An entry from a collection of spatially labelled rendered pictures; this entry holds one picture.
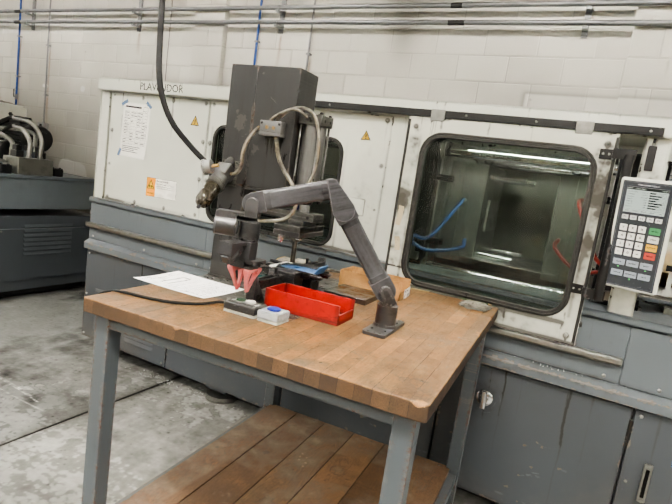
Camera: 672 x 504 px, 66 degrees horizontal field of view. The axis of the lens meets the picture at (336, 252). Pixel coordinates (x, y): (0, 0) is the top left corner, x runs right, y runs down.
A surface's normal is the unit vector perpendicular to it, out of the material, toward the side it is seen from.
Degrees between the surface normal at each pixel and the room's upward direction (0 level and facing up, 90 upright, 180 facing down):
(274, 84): 90
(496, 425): 90
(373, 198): 90
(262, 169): 90
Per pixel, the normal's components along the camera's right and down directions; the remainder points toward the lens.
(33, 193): 0.87, 0.20
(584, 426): -0.46, 0.07
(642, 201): -0.65, 0.15
